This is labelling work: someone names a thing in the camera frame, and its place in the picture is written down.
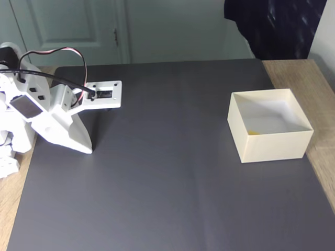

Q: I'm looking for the red black servo wire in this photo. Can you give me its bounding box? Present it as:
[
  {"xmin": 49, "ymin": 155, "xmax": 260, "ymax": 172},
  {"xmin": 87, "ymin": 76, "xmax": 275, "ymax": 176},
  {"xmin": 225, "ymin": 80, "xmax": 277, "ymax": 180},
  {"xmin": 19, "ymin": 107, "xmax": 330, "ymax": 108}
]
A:
[{"xmin": 18, "ymin": 47, "xmax": 90, "ymax": 107}]

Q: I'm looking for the pale green panelled door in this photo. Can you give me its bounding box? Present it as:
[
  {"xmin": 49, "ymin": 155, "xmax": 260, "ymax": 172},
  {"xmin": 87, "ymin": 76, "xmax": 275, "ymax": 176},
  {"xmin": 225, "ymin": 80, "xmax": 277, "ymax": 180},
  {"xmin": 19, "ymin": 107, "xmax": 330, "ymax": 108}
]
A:
[{"xmin": 9, "ymin": 0, "xmax": 129, "ymax": 67}]

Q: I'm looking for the white open box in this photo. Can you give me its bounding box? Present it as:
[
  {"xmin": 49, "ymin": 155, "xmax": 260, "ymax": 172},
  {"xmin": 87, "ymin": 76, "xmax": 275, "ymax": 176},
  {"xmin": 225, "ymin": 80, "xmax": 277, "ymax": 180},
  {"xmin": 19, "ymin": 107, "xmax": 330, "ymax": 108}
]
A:
[{"xmin": 227, "ymin": 88, "xmax": 315, "ymax": 164}]

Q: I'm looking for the black camera cable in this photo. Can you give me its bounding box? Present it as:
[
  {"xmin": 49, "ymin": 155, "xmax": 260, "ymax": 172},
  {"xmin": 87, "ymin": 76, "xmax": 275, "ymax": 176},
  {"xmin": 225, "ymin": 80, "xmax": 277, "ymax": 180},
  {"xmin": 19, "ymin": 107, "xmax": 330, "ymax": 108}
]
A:
[{"xmin": 0, "ymin": 67, "xmax": 97, "ymax": 101}]

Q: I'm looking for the black table mat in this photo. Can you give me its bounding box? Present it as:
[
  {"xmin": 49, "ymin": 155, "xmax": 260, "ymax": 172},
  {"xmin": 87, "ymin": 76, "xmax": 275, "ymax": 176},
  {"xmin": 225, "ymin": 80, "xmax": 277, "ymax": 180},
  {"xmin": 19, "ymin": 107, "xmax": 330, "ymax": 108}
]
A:
[{"xmin": 6, "ymin": 60, "xmax": 335, "ymax": 251}]

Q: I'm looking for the dark hanging cloth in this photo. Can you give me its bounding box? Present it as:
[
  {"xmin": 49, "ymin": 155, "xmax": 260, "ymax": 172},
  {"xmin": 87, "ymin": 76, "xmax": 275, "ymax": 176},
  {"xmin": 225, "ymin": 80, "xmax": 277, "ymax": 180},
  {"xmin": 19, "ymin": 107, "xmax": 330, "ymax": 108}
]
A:
[{"xmin": 224, "ymin": 0, "xmax": 328, "ymax": 61}]

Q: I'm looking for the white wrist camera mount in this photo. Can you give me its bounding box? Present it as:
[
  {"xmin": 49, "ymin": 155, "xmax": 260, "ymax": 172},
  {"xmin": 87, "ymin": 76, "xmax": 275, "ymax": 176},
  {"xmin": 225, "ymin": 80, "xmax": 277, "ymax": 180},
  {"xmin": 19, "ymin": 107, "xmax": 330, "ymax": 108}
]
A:
[{"xmin": 50, "ymin": 80, "xmax": 123, "ymax": 116}]

